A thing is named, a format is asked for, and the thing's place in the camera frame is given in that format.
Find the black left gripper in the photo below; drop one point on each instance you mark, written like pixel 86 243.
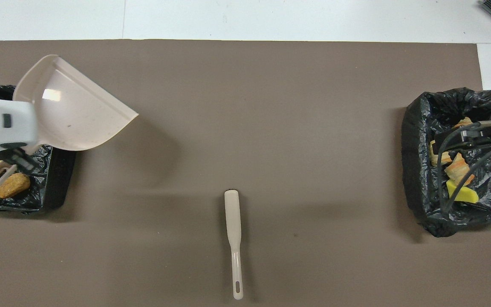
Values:
pixel 2 154

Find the golden corn-shaped bread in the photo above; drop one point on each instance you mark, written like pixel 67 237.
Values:
pixel 13 185

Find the striped croissant bread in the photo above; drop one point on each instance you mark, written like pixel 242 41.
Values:
pixel 458 168

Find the pale lumpy bread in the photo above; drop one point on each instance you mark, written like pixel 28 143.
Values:
pixel 435 157

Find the small yellow sponge piece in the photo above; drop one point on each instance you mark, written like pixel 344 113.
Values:
pixel 463 192

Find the beige plastic dustpan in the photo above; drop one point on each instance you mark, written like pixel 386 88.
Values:
pixel 75 115

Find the beige hand brush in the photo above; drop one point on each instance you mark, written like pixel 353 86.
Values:
pixel 232 221

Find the black bag-lined bin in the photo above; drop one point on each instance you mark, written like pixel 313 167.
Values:
pixel 53 179
pixel 416 170

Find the small striped croissant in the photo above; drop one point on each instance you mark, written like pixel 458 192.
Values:
pixel 463 122

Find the brown table mat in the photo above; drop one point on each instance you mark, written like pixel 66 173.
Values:
pixel 228 106

